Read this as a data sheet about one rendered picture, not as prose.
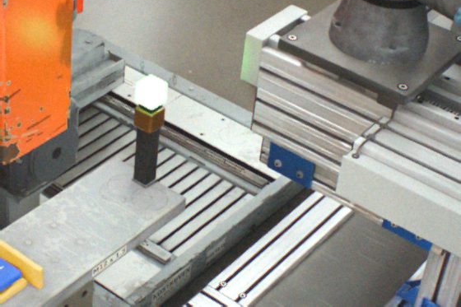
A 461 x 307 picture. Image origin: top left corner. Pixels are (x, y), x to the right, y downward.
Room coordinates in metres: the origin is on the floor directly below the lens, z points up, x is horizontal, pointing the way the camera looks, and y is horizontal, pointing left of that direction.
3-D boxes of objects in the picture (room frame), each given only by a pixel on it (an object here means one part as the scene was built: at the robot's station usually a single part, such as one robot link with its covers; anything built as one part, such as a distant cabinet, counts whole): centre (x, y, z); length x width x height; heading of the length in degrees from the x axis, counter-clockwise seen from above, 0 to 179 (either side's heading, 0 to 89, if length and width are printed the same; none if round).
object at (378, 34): (1.42, -0.29, 0.87); 0.15 x 0.15 x 0.10
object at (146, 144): (1.48, 0.05, 0.55); 0.03 x 0.03 x 0.21; 54
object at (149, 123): (1.48, 0.05, 0.59); 0.04 x 0.04 x 0.04; 54
